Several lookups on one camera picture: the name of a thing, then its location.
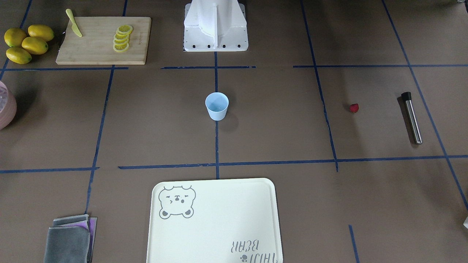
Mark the light blue plastic cup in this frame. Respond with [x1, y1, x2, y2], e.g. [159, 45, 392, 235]
[204, 92, 229, 121]

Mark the pink bowl of ice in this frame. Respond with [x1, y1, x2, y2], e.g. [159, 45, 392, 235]
[0, 81, 17, 130]

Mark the cream bear serving tray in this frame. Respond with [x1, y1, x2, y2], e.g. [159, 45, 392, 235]
[146, 178, 283, 263]

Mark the red strawberry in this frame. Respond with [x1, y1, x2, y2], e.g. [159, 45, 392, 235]
[349, 103, 359, 113]

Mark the lemon slices row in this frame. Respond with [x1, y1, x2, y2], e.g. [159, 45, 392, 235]
[113, 24, 133, 52]

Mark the wooden cutting board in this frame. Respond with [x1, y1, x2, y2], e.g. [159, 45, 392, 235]
[56, 16, 152, 65]

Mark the steel muddler with black cap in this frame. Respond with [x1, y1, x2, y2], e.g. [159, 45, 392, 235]
[401, 92, 423, 145]

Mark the yellow plastic knife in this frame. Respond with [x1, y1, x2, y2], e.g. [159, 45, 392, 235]
[65, 8, 83, 37]

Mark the grey folded cloth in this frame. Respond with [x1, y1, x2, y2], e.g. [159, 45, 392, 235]
[44, 214, 98, 263]

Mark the yellow lemon top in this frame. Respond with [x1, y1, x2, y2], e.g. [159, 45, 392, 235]
[28, 24, 54, 42]
[4, 28, 28, 47]

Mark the yellow lemon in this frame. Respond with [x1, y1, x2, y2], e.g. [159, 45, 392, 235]
[4, 28, 28, 47]
[28, 24, 54, 42]
[5, 47, 32, 64]
[21, 37, 49, 55]

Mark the yellow lemon middle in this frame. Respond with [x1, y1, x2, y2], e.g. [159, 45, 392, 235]
[21, 37, 49, 55]

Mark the yellow lemon bottom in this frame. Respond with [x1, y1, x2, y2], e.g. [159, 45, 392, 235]
[5, 47, 32, 64]

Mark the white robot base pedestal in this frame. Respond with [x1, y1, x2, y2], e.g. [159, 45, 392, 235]
[183, 0, 249, 52]

